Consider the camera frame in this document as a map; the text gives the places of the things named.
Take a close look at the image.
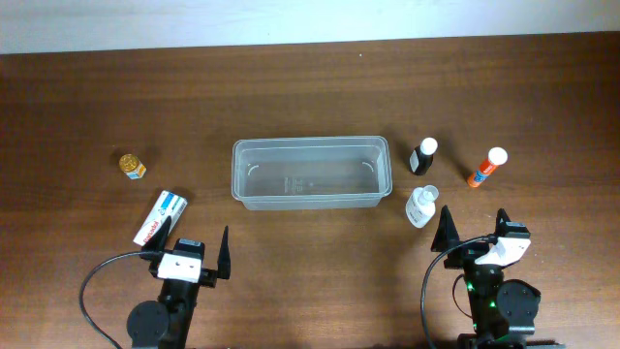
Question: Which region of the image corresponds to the small gold lid jar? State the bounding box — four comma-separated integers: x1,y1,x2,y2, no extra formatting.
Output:
119,154,146,179

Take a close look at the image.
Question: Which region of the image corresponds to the right black camera cable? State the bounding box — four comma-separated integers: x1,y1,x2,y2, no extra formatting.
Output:
419,234,498,349

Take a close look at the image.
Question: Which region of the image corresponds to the black camera cable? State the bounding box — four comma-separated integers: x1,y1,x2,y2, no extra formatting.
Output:
419,234,498,349
78,250,161,349

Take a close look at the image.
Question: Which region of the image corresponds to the orange tube white cap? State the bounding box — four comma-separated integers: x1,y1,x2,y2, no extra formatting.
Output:
467,146,508,188

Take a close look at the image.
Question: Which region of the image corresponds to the clear white dropper bottle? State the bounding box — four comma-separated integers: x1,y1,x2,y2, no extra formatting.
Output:
406,185,439,229

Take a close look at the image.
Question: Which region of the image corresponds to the left black camera cable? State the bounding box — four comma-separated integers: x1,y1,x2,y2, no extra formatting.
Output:
78,250,161,349

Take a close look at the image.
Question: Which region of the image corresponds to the white medicine box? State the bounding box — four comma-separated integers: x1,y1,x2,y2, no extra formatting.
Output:
133,190,188,246

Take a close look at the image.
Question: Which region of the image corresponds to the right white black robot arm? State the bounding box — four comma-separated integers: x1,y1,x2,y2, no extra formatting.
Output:
420,206,563,348

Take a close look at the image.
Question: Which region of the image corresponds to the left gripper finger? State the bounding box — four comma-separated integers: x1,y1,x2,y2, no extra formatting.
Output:
141,216,171,258
217,226,232,280

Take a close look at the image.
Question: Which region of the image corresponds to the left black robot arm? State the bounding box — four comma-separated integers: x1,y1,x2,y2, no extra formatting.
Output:
126,217,232,349

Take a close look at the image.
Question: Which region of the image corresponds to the clear plastic container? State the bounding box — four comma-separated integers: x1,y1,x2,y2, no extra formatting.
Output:
231,136,393,210

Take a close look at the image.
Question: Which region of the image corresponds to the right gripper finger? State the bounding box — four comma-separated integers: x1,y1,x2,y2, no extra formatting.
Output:
494,208,510,236
431,206,460,252

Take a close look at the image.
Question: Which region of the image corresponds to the dark bottle white cap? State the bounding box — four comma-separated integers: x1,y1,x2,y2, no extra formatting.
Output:
410,138,438,175

